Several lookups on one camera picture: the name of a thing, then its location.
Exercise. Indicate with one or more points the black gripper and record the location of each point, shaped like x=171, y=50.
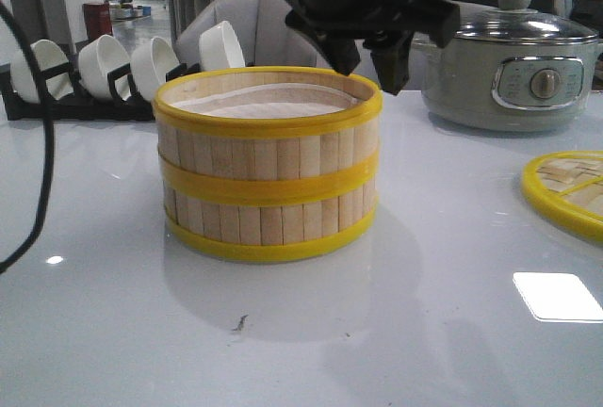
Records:
x=332, y=23

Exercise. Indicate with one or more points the red box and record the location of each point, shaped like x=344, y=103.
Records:
x=97, y=19

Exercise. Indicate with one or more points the white liner cloth upper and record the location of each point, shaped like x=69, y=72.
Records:
x=271, y=101

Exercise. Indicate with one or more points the white ceramic bowl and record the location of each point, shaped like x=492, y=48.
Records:
x=150, y=63
x=48, y=55
x=220, y=48
x=96, y=60

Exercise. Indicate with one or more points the woven bamboo steamer lid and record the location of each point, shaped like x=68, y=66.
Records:
x=566, y=188

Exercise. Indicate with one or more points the grey upholstered chair left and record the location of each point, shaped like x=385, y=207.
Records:
x=260, y=27

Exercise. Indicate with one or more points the grey-green electric cooking pot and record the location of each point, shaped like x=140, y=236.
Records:
x=508, y=87

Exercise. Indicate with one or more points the bamboo steamer basket yellow rims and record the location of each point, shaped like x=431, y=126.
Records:
x=271, y=234

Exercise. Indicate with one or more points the black dish rack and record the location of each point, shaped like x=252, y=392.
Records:
x=125, y=104

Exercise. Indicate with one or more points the glass pot lid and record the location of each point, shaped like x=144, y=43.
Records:
x=513, y=21

